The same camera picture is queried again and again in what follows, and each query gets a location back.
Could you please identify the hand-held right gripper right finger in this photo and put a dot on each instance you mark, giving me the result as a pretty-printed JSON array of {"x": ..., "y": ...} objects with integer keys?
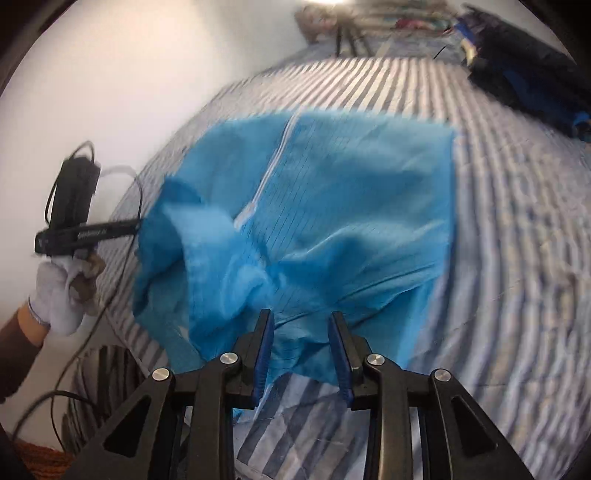
[{"x": 339, "y": 360}]

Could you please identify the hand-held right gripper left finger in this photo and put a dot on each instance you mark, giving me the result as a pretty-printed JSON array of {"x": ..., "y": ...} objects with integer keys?
[{"x": 264, "y": 350}]

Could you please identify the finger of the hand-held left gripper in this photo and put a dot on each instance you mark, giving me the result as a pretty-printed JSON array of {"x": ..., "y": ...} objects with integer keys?
[{"x": 125, "y": 226}]

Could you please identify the light blue zip coat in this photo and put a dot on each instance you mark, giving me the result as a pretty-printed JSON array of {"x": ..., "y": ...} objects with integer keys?
[{"x": 346, "y": 207}]

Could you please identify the person's left forearm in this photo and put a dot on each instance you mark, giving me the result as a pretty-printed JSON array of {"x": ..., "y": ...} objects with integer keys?
[{"x": 18, "y": 355}]

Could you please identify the person's left hand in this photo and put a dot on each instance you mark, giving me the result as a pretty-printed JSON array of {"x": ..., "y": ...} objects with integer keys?
[{"x": 55, "y": 295}]

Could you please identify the striped bed mattress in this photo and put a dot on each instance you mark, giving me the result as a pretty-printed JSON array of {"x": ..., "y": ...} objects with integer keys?
[{"x": 508, "y": 277}]

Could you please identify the orange woven mat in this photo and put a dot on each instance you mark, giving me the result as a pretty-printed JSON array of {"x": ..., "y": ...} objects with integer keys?
[{"x": 44, "y": 454}]

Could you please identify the dark blue folded garment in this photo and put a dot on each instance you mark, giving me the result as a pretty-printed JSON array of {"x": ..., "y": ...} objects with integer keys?
[{"x": 581, "y": 127}]

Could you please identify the black puffy jacket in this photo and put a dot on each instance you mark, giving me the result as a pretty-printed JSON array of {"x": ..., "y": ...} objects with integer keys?
[{"x": 531, "y": 50}]

